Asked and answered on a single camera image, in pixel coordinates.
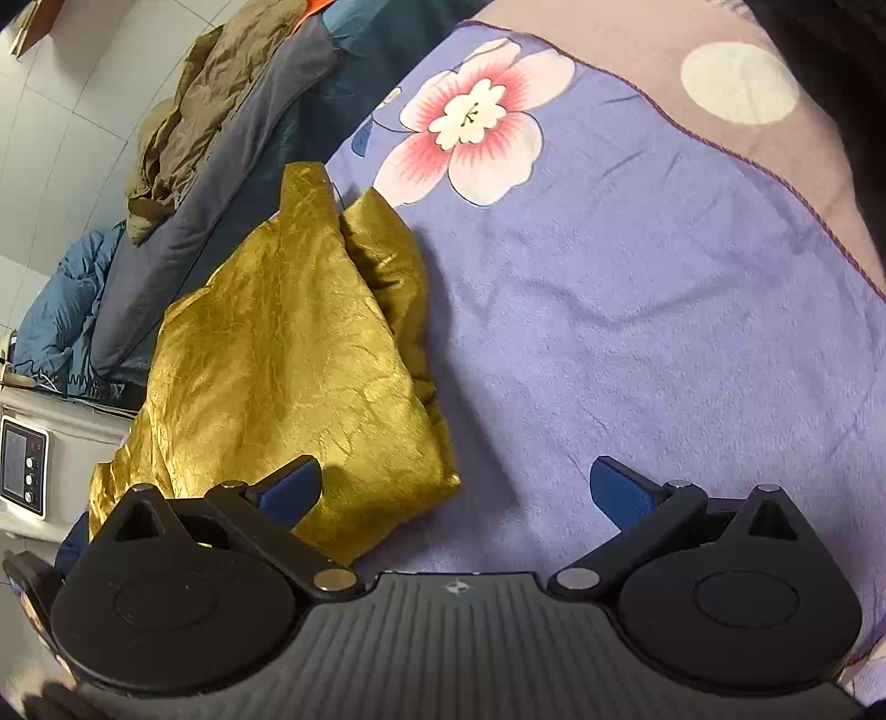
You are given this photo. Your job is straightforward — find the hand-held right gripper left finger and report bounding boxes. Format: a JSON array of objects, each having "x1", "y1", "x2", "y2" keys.
[{"x1": 89, "y1": 455, "x2": 365, "y2": 600}]

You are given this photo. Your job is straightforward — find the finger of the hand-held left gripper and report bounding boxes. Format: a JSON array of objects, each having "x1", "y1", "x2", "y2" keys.
[{"x1": 2, "y1": 513, "x2": 92, "y2": 655}]

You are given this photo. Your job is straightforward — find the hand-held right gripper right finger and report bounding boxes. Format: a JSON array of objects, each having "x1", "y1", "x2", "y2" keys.
[{"x1": 549, "y1": 455, "x2": 819, "y2": 600}]

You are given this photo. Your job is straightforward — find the gold satin jacket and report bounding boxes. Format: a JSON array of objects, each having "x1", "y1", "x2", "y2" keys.
[{"x1": 87, "y1": 161, "x2": 463, "y2": 567}]

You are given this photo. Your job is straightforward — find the white appliance with control panel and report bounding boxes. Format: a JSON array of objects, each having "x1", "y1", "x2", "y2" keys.
[{"x1": 0, "y1": 374, "x2": 140, "y2": 548}]

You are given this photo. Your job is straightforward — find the purple floral blanket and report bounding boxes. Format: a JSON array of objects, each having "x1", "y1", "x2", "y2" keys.
[{"x1": 324, "y1": 20, "x2": 886, "y2": 707}]

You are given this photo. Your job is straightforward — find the blue puffer jacket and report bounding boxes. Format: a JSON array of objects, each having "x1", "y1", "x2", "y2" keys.
[{"x1": 14, "y1": 220, "x2": 150, "y2": 403}]

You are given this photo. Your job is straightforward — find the grey-blue quilt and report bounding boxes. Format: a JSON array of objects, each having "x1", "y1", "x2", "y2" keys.
[{"x1": 90, "y1": 14, "x2": 343, "y2": 378}]

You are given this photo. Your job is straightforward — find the olive green jacket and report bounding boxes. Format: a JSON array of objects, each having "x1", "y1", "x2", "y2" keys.
[{"x1": 125, "y1": 0, "x2": 309, "y2": 246}]

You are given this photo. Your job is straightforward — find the mauve blanket with white dot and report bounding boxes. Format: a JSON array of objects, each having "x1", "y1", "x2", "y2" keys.
[{"x1": 471, "y1": 0, "x2": 886, "y2": 299}]

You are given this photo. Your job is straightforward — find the black furry cloth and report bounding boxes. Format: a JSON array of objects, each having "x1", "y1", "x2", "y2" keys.
[{"x1": 734, "y1": 0, "x2": 886, "y2": 229}]

